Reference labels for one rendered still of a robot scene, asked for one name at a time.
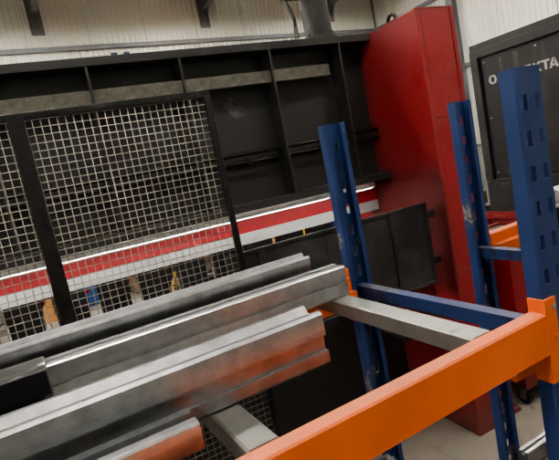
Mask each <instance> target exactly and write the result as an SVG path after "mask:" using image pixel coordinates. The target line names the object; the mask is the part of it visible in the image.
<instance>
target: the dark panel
mask: <svg viewBox="0 0 559 460"><path fill-rule="evenodd" d="M362 224H363V230H364V239H365V244H366V249H367V255H368V259H369V265H370V270H371V275H372V280H373V284H375V285H379V286H384V287H389V288H397V289H402V290H407V291H415V290H418V289H421V288H424V287H427V286H430V285H432V284H435V283H437V282H438V274H437V269H436V262H435V257H434V251H433V245H432V239H431V234H430V227H429V221H428V216H427V205H426V203H420V204H414V205H410V206H408V207H404V208H400V209H397V210H394V211H390V212H387V213H383V214H378V215H374V216H371V217H367V218H364V219H362ZM299 253H302V254H303V256H309V257H310V262H311V270H314V269H317V268H320V267H325V266H328V265H330V264H335V265H337V266H338V265H341V266H342V265H343V261H342V256H341V251H340V246H339V241H338V235H337V231H336V226H334V227H331V228H327V229H323V230H321V231H317V232H313V233H310V234H307V235H301V236H297V237H294V238H291V239H287V240H284V241H280V242H277V243H274V244H270V245H266V246H261V247H257V248H254V249H250V250H247V251H244V252H243V254H244V258H245V262H246V267H247V269H250V268H252V267H257V266H261V265H264V264H267V263H269V262H273V261H276V260H279V259H282V258H285V257H288V256H294V255H297V254H299ZM231 256H233V257H231V258H228V257H230V256H225V258H227V259H226V264H227V265H229V264H232V263H236V262H237V257H236V254H234V255H231ZM231 259H232V263H231ZM233 268H234V269H237V268H239V267H238V263H236V264H233V267H232V265H229V266H227V271H230V270H233ZM234 272H235V273H237V272H239V269H237V270H234V271H230V272H228V274H229V275H231V274H234ZM342 317H343V316H340V315H337V314H334V315H331V316H330V317H327V318H324V319H323V324H325V323H327V322H330V321H333V320H336V319H339V318H342Z"/></svg>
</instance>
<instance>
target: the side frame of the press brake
mask: <svg viewBox="0 0 559 460"><path fill-rule="evenodd" d="M369 37H370V40H369V41H367V42H365V43H363V44H362V45H360V46H359V47H358V52H359V58H360V63H361V69H362V74H363V79H364V89H365V95H366V100H367V106H368V111H369V117H370V122H371V128H372V129H373V128H378V131H375V132H373V136H376V135H380V139H377V140H374V148H375V154H376V159H377V165H378V171H379V172H380V173H381V172H390V171H392V174H393V177H392V178H388V179H384V180H381V181H376V182H375V188H376V193H377V199H378V203H379V209H377V210H373V211H370V212H367V213H363V214H361V218H362V219H364V218H367V217H371V216H374V215H378V214H383V213H387V212H390V211H394V210H397V209H400V208H404V207H408V206H410V205H414V204H420V203H426V205H427V210H428V211H429V210H433V209H434V214H435V216H434V217H430V218H428V221H429V227H430V234H431V239H432V245H433V251H434V256H438V255H441V260H442V262H439V263H436V269H437V274H438V282H437V283H435V284H432V285H430V286H427V287H422V288H421V289H418V290H415V291H412V292H416V293H421V294H426V295H430V296H435V297H440V298H448V299H453V300H458V301H463V302H468V303H472V304H477V303H476V297H475V290H474V285H473V278H472V272H471V265H470V259H469V248H468V241H467V235H466V229H465V223H464V216H463V210H462V203H461V198H460V191H459V179H458V173H457V167H456V161H455V154H454V148H453V142H452V136H451V129H450V123H449V116H448V105H447V103H450V102H454V101H463V100H466V97H465V90H464V84H463V77H462V71H461V65H460V58H459V45H458V39H457V32H456V26H455V19H454V13H453V6H452V5H439V6H424V7H415V8H413V9H411V10H409V11H407V12H406V13H404V14H402V15H401V16H399V17H397V18H395V19H394V20H392V21H390V22H388V23H386V24H385V25H383V26H380V27H379V28H377V29H376V30H374V31H373V32H371V33H369ZM404 343H405V349H406V358H407V364H408V369H409V372H411V371H413V370H415V369H417V368H419V367H421V366H423V365H425V364H427V363H429V362H431V361H433V360H435V359H437V358H439V357H441V356H442V355H444V354H446V353H448V352H450V350H445V349H442V348H440V347H437V346H433V345H430V344H427V343H425V342H422V341H419V340H411V341H406V340H404ZM445 418H447V419H449V420H450V421H452V422H453V423H456V424H458V425H460V426H462V427H463V428H465V429H467V430H469V431H471V432H473V433H474V434H476V435H478V436H483V435H484V434H486V433H487V432H489V431H491V430H493V429H494V428H495V427H494V421H493V414H492V408H491V402H490V391H488V392H486V393H484V394H482V395H481V396H480V397H478V398H476V399H475V400H473V401H471V402H469V403H467V404H465V405H464V406H462V407H460V408H459V409H457V410H456V411H454V412H453V413H450V414H449V415H447V416H445Z"/></svg>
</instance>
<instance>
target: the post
mask: <svg viewBox="0 0 559 460"><path fill-rule="evenodd" d="M14 114H17V115H12V114H6V115H10V116H6V120H7V123H6V124H7V128H8V130H9V134H10V138H11V141H12V144H13V148H14V151H15V155H16V160H17V164H18V168H19V171H20V174H21V178H22V181H23V185H24V188H25V192H26V198H27V201H28V204H29V208H30V212H31V214H32V218H33V222H34V225H35V228H36V232H37V238H38V242H39V244H40V248H41V252H42V256H43V258H44V262H45V266H46V269H47V275H48V278H49V282H50V286H51V288H52V292H53V296H54V299H55V302H56V306H57V309H58V315H59V319H60V322H61V326H64V325H68V324H70V323H73V322H76V321H78V319H77V316H76V312H75V309H74V305H73V301H72V298H71V295H70V291H69V285H68V281H67V279H66V275H65V272H64V268H63V265H62V262H61V258H60V254H59V251H58V244H57V240H56V237H55V233H54V230H53V226H52V223H51V219H50V216H49V213H48V209H47V202H46V199H45V195H44V192H43V188H42V185H41V182H40V178H39V174H38V171H37V165H36V161H35V158H34V154H33V151H32V147H31V145H30V140H29V137H28V133H27V130H26V124H25V122H24V120H23V117H22V114H19V113H14Z"/></svg>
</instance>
